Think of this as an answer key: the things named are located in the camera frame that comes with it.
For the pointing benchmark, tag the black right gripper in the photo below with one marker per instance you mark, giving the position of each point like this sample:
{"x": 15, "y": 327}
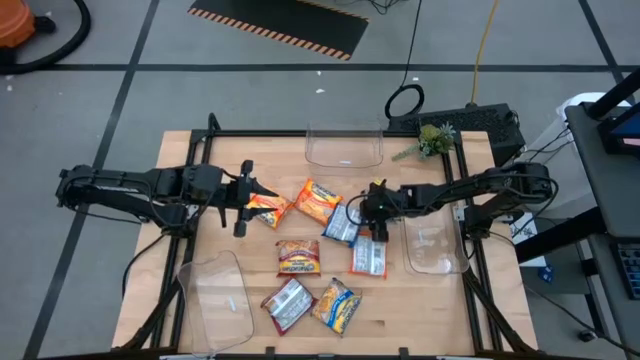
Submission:
{"x": 380, "y": 205}

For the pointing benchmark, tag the green artificial succulent plant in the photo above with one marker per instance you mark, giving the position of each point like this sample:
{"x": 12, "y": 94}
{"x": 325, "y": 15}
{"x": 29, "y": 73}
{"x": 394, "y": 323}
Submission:
{"x": 435, "y": 140}

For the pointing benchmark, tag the black monitor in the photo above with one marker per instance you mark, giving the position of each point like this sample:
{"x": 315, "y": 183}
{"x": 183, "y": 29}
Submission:
{"x": 627, "y": 132}

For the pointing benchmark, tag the black hazard-striped floor mat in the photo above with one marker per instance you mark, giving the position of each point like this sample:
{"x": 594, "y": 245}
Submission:
{"x": 280, "y": 20}

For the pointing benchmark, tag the black keyboard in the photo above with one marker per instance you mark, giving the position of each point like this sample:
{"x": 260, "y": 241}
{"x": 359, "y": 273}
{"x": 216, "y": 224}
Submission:
{"x": 631, "y": 270}

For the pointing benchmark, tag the black floor plug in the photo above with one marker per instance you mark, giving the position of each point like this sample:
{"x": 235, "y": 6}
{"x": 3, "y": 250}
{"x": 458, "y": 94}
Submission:
{"x": 586, "y": 336}

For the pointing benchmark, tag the white container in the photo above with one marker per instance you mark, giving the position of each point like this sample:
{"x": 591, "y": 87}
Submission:
{"x": 572, "y": 105}

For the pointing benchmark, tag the red Maruchan noodle pack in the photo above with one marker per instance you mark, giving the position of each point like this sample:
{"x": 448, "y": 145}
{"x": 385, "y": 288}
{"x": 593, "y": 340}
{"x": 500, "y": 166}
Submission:
{"x": 298, "y": 257}
{"x": 287, "y": 305}

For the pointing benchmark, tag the grey desk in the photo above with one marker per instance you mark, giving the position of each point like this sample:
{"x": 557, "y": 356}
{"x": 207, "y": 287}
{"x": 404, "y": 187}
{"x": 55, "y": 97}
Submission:
{"x": 610, "y": 190}

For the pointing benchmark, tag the blue Maruchan noodle pack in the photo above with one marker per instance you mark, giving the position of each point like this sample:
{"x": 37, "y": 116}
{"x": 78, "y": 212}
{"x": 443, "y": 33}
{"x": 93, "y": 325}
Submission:
{"x": 340, "y": 225}
{"x": 336, "y": 306}

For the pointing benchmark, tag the clear plastic bin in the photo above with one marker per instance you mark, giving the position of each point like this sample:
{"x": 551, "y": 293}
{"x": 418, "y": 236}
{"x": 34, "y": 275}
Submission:
{"x": 215, "y": 310}
{"x": 345, "y": 150}
{"x": 430, "y": 245}

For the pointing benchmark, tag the white printed paper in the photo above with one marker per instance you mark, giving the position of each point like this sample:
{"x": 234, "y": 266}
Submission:
{"x": 525, "y": 240}

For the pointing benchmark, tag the black aluminium table frame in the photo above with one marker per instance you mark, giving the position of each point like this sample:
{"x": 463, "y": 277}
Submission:
{"x": 250, "y": 133}

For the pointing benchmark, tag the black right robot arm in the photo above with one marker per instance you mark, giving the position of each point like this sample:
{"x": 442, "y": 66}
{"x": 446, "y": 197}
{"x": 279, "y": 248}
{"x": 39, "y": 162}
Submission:
{"x": 475, "y": 185}

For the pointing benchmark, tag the small blue item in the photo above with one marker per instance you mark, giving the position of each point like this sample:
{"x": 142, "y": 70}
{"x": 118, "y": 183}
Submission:
{"x": 545, "y": 274}

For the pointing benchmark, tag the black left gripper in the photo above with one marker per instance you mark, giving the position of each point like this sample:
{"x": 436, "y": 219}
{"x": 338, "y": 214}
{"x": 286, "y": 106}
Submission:
{"x": 243, "y": 200}

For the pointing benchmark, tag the orange Maruchan noodle pack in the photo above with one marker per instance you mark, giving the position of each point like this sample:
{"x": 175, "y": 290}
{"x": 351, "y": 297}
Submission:
{"x": 369, "y": 257}
{"x": 316, "y": 200}
{"x": 283, "y": 203}

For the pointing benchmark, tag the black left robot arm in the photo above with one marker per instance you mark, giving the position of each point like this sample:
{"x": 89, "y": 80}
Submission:
{"x": 125, "y": 182}

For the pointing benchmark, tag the orange shop vacuum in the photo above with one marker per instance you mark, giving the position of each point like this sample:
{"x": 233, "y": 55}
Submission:
{"x": 12, "y": 22}

